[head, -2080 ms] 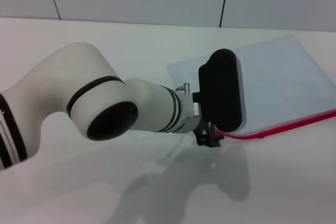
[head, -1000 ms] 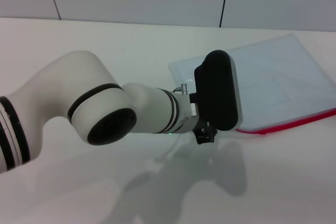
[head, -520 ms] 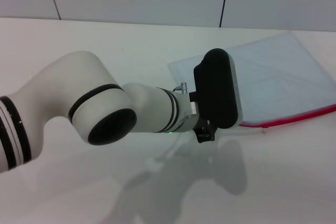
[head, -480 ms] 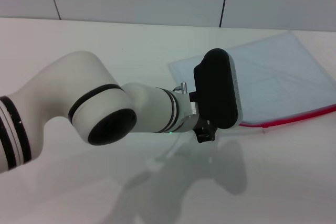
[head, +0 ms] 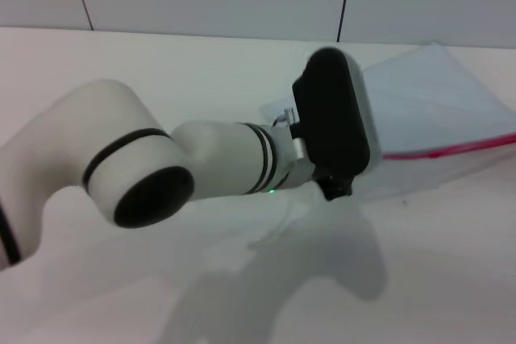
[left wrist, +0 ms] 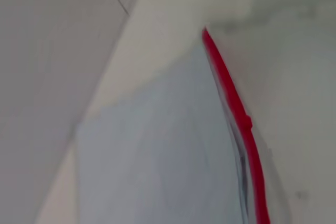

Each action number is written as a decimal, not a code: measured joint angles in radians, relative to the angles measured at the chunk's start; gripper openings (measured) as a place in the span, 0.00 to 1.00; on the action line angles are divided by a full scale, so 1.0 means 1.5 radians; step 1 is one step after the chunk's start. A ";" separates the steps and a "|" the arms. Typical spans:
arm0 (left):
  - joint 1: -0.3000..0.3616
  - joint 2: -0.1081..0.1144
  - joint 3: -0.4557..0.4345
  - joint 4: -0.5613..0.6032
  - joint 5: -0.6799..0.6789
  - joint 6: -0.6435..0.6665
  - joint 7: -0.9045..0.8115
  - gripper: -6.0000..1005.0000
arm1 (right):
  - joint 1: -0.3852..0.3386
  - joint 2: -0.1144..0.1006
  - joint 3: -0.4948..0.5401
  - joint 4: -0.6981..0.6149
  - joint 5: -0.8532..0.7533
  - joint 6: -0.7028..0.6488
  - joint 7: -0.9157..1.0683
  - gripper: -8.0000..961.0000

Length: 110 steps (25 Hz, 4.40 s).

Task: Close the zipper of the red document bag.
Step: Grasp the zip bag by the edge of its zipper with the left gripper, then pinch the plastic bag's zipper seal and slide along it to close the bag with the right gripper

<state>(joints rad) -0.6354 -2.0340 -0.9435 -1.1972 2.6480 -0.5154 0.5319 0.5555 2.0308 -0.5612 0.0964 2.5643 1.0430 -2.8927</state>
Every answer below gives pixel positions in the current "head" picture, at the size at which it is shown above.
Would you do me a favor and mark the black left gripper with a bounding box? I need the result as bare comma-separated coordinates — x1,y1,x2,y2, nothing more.
312,164,356,202

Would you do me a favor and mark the black vertical rod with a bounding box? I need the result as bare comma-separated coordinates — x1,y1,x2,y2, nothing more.
335,0,356,44

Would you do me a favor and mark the silver black wrist camera box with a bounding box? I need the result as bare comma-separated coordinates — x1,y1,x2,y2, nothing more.
290,46,382,179

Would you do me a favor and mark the clear document bag red zipper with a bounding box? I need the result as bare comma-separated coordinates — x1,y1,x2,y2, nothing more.
257,41,516,202

